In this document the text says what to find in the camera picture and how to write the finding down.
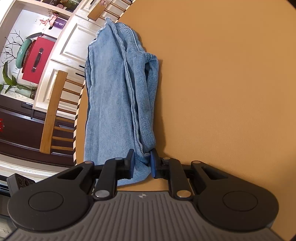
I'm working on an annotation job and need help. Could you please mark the white cabinet with drawers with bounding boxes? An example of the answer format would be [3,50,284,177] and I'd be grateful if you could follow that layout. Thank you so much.
[1,1,109,112]

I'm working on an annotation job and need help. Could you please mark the green potted plant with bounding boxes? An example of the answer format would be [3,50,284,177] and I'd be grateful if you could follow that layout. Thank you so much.
[1,61,37,99]

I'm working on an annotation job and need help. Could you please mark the wooden chair with sticker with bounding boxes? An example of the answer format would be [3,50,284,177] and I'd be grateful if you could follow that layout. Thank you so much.
[87,0,134,22]

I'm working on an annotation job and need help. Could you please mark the red storage box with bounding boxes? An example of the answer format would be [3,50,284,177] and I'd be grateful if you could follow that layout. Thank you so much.
[22,37,55,84]

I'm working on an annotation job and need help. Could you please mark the blue denim jeans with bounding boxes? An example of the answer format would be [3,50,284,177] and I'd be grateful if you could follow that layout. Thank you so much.
[84,19,159,186]

